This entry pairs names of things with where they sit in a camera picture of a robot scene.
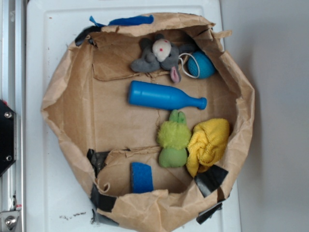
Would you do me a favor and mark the black tape patch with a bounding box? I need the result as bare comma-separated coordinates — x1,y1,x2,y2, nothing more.
194,165,228,198
90,184,117,212

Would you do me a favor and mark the green plush toy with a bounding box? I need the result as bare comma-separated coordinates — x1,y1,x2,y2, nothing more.
157,110,191,168

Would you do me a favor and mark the yellow cloth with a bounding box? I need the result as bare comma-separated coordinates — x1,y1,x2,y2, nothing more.
186,118,230,177

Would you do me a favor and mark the brown paper bag tray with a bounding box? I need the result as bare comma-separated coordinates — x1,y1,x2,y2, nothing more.
42,13,254,232

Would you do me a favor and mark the black tape patch right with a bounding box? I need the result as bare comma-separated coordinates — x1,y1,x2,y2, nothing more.
194,165,228,198

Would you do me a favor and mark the aluminium frame rail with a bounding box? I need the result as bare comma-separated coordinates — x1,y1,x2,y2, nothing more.
0,0,27,232

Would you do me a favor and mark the blue felt cloth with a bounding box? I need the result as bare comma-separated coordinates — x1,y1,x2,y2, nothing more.
89,14,155,27

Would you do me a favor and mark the black tape patch bottom left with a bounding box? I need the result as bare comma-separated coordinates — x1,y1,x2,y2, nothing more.
90,184,117,212

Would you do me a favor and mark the white elastic loop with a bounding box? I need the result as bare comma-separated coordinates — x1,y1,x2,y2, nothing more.
179,53,200,79

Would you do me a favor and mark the grey plush mouse toy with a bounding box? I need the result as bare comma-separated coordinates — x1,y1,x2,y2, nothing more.
130,34,197,84

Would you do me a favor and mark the blue rubber ball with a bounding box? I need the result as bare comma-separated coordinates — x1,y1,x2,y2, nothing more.
187,51,216,79

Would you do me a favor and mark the blue plastic bottle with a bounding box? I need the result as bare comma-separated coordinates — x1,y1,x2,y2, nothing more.
128,81,207,110

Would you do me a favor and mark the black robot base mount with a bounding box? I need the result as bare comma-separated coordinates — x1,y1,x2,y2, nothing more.
0,100,16,176

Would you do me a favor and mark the blue sponge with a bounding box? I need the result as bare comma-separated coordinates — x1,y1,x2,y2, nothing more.
131,162,154,193

